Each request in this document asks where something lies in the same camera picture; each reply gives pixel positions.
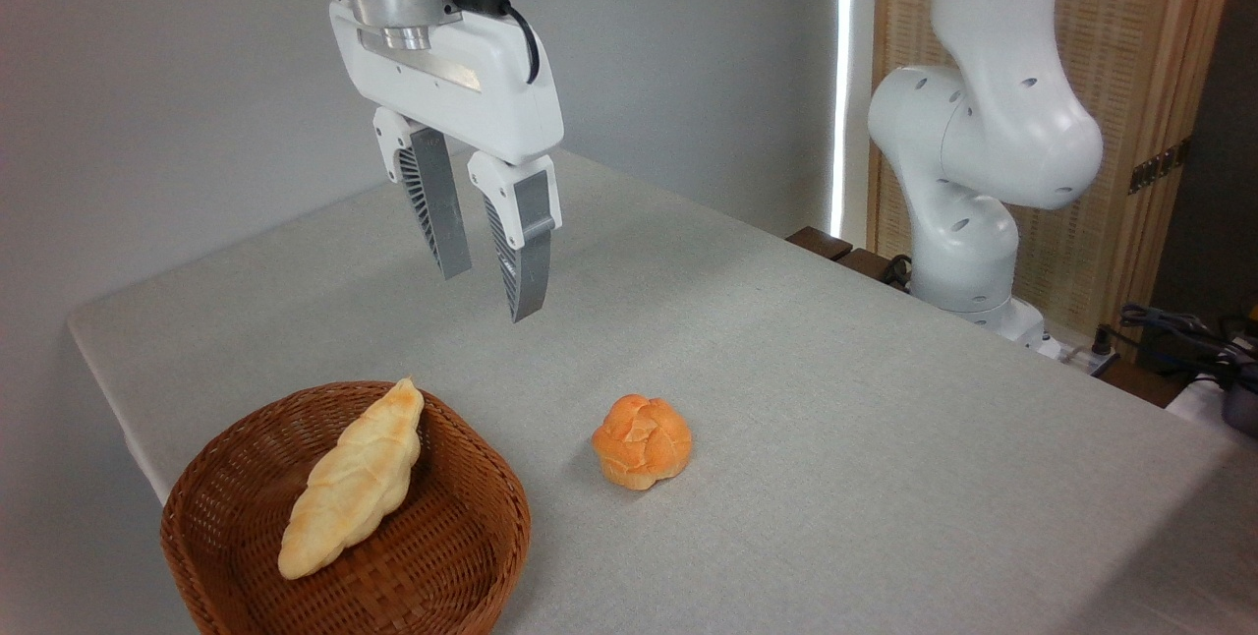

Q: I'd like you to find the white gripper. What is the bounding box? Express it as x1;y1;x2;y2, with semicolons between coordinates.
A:
314;0;565;323

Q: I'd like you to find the round orange bread roll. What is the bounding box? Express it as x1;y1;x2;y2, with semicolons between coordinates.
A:
592;394;693;491

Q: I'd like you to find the long braided bread loaf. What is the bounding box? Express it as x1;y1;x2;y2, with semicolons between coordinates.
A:
278;377;426;581

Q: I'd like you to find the brown woven wicker basket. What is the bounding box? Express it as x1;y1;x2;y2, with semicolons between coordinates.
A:
160;380;532;635

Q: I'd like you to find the grey tablecloth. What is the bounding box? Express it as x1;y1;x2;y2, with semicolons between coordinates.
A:
67;148;1258;635

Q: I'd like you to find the dark metal screen hinge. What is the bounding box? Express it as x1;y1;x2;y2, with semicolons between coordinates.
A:
1128;139;1192;196

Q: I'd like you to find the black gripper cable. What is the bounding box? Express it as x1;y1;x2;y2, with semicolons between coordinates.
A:
450;0;542;86

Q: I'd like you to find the bundle of dark cables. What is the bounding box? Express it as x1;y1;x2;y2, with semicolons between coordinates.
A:
1093;304;1258;390

